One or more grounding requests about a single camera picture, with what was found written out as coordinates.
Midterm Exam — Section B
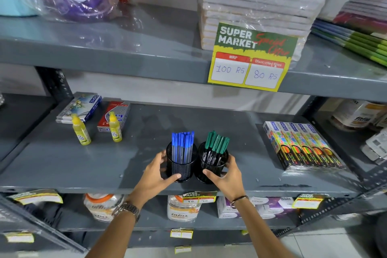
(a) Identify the person's right hand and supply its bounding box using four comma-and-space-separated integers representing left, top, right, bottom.
202, 154, 247, 203

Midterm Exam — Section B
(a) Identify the person's left hand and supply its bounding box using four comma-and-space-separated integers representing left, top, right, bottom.
128, 150, 182, 208

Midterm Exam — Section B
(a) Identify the black mesh holder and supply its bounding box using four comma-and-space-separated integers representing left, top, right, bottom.
165, 141, 199, 183
195, 143, 230, 185

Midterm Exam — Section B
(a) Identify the person's right forearm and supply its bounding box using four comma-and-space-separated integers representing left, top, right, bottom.
233, 199, 296, 258

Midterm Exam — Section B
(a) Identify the person's left forearm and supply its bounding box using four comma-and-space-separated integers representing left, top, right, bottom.
85, 206, 139, 258

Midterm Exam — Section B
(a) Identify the bunch of green pens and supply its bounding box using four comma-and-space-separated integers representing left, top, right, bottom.
202, 130, 230, 166

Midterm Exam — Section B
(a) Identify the clear jar with white label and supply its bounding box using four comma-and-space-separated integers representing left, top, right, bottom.
167, 196, 202, 223

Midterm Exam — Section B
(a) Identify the white and purple box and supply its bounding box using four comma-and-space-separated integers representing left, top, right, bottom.
216, 196, 242, 220
250, 197, 296, 220

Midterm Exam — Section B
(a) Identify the bunch of blue pens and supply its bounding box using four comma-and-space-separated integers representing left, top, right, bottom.
171, 130, 195, 165

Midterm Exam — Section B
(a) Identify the grey metal shelf rack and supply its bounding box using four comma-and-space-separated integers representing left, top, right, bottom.
0, 67, 89, 258
0, 3, 387, 254
297, 96, 387, 238

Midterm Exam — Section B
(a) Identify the silver wristwatch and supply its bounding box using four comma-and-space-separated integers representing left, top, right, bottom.
111, 202, 141, 223

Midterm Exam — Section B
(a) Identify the colourful crayon box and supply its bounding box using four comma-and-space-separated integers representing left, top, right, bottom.
278, 121, 304, 169
298, 123, 331, 169
263, 121, 291, 171
289, 122, 318, 169
306, 124, 347, 169

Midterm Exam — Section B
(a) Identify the yellow glue bottle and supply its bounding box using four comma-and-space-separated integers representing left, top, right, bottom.
71, 113, 92, 146
108, 111, 123, 143

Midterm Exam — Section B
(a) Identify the clear jar with orange lid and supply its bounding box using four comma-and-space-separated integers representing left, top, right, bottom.
83, 193, 125, 223

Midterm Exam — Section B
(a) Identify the red flat box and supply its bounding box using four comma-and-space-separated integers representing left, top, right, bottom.
97, 101, 131, 133

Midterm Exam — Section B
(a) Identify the blue and white flat box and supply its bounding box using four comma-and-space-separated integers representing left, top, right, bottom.
56, 94, 103, 124

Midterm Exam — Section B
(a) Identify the large green yellow price sign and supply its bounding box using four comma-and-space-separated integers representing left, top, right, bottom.
207, 22, 299, 93

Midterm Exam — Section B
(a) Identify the clear jar with yellow label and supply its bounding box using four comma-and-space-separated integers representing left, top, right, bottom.
329, 99, 387, 132

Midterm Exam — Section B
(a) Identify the white printed packet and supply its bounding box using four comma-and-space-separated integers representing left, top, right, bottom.
361, 127, 387, 165

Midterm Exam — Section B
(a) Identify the stack of colourful notebooks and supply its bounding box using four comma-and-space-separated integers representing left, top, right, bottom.
310, 0, 387, 68

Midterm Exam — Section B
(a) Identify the thin metal bracelet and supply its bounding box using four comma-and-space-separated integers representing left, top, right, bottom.
229, 195, 250, 207

